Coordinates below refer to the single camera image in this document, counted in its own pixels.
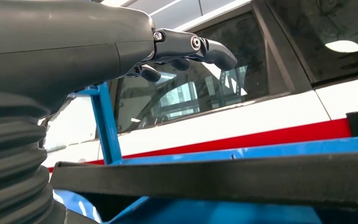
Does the blue metal shelf rack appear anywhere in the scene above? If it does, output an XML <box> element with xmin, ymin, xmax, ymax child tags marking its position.
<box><xmin>53</xmin><ymin>82</ymin><xmax>358</xmax><ymax>224</ymax></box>

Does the white car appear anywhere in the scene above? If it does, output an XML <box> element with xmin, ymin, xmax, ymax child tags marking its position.
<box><xmin>38</xmin><ymin>0</ymin><xmax>358</xmax><ymax>174</ymax></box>

